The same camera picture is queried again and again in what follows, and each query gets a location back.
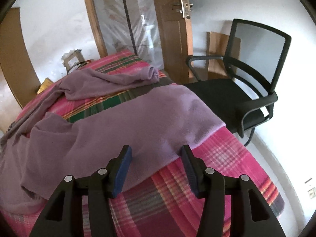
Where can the brown cardboard box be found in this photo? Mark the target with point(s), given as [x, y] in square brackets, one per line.
[72, 59]

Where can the translucent door curtain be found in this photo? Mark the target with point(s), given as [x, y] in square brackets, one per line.
[116, 17]

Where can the pink plaid blanket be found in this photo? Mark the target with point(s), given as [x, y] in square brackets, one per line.
[222, 158]

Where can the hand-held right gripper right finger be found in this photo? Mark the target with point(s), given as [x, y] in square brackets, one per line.
[190, 175]

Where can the yellow gift box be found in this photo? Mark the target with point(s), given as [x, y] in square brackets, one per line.
[45, 84]

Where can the wooden door frame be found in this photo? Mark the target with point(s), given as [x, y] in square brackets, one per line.
[95, 27]

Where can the wall socket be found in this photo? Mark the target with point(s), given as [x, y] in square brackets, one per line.
[311, 192]

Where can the black mesh office chair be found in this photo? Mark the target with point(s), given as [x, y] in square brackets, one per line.
[217, 96]

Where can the wooden door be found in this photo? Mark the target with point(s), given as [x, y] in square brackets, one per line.
[170, 42]

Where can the cardboard sheet against wall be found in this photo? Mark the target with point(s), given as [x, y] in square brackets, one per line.
[217, 44]

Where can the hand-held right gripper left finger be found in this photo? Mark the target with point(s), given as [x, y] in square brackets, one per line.
[122, 175]

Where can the wooden wardrobe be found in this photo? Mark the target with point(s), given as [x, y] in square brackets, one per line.
[14, 66]

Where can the purple fleece garment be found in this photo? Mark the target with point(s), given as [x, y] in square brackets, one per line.
[148, 123]

